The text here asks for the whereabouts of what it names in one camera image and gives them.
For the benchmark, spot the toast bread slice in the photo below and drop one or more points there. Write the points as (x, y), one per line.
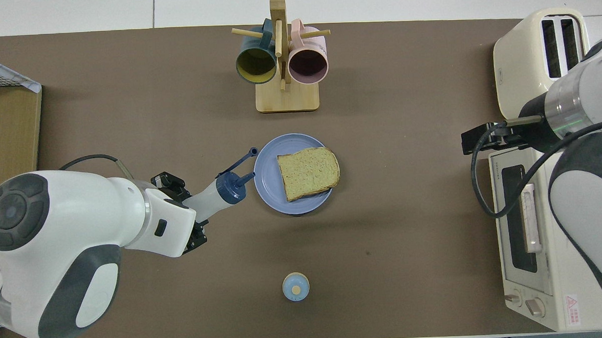
(308, 173)

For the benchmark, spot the white toaster oven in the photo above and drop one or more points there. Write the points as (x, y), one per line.
(576, 299)

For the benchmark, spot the wooden mug rack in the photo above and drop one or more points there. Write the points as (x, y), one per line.
(287, 97)

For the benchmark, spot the translucent squeeze bottle blue cap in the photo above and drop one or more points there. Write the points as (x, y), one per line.
(229, 187)

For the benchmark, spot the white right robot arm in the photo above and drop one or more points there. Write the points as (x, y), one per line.
(582, 189)

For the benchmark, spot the white tile-pattern cloth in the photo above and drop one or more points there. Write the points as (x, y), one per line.
(12, 76)

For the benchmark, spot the brown table mat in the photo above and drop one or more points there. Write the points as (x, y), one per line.
(383, 236)

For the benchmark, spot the wooden box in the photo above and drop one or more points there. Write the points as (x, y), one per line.
(9, 124)

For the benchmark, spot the pink mug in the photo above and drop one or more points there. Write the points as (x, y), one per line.
(307, 66)

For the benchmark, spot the dark teal mug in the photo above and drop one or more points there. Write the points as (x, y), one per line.
(256, 65)

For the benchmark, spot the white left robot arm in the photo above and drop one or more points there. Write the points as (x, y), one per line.
(82, 211)

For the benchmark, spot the cream two-slot toaster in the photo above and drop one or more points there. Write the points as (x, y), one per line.
(520, 66)

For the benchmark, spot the blue round plate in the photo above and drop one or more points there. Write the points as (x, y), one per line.
(267, 175)

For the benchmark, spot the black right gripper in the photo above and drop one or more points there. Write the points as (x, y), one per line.
(510, 137)

